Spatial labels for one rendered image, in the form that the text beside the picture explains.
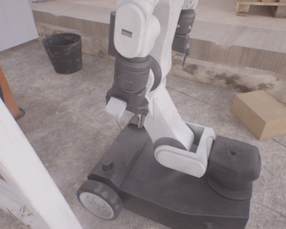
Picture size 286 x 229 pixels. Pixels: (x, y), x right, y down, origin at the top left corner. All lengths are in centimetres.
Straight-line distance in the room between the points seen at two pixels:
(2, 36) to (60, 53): 115
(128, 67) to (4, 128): 28
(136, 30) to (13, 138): 33
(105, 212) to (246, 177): 58
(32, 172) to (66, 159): 79
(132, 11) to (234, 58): 145
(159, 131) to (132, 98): 33
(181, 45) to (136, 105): 44
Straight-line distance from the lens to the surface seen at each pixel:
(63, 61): 216
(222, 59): 190
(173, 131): 89
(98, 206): 109
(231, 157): 91
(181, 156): 89
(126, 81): 56
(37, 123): 169
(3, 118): 53
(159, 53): 74
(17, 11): 103
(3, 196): 102
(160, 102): 85
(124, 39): 50
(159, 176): 101
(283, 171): 143
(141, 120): 65
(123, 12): 49
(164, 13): 68
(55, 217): 70
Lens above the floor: 97
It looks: 37 degrees down
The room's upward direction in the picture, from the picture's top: 1 degrees counter-clockwise
